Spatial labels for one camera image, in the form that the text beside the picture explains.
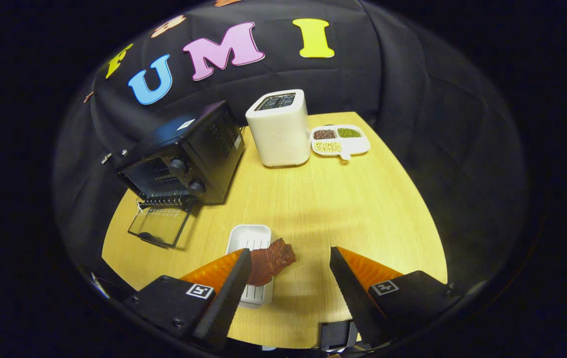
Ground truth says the black toaster oven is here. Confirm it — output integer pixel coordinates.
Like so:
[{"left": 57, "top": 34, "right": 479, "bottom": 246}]
[{"left": 116, "top": 100, "right": 246, "bottom": 249}]

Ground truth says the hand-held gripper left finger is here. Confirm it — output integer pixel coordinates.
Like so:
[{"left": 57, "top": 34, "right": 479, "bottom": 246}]
[{"left": 123, "top": 248, "right": 253, "bottom": 351}]

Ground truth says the white divided dish with beans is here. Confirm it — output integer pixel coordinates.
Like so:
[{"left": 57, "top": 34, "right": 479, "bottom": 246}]
[{"left": 310, "top": 124, "right": 371, "bottom": 161}]

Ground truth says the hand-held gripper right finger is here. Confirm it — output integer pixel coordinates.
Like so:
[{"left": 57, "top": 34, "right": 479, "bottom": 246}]
[{"left": 329, "top": 246, "right": 463, "bottom": 349}]

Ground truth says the white plastic tray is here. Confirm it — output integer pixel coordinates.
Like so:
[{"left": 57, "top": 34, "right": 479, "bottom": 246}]
[{"left": 226, "top": 224, "right": 275, "bottom": 309}]

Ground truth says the white pop-up toaster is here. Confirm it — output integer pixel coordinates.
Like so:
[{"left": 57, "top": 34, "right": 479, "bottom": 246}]
[{"left": 245, "top": 89, "right": 311, "bottom": 168}]

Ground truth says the reddish brown steak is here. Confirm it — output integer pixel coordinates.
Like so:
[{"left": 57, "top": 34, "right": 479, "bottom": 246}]
[{"left": 246, "top": 238, "right": 296, "bottom": 287}]

